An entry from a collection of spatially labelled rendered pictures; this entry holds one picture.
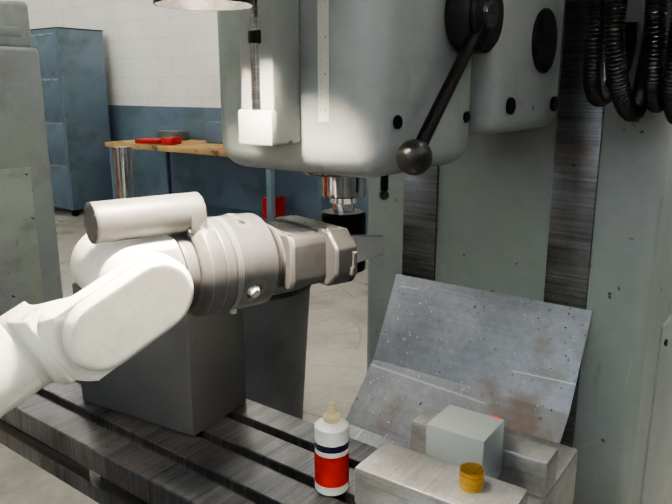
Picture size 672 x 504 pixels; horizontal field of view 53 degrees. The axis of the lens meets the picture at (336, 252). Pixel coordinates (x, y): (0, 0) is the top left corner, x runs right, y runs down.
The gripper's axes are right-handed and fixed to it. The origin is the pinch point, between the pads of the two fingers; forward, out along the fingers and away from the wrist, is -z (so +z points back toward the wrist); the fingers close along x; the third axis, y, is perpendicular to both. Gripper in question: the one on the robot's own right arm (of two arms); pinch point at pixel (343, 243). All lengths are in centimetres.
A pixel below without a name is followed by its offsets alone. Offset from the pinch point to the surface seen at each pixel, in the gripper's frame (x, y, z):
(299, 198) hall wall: 456, 82, -312
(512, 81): -8.1, -16.8, -16.1
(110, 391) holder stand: 37.2, 27.2, 13.4
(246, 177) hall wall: 522, 68, -294
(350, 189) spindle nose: -2.2, -6.1, 0.9
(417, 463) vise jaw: -13.3, 19.1, 1.2
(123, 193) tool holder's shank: 38.9, -1.3, 8.9
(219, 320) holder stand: 25.3, 15.4, 1.6
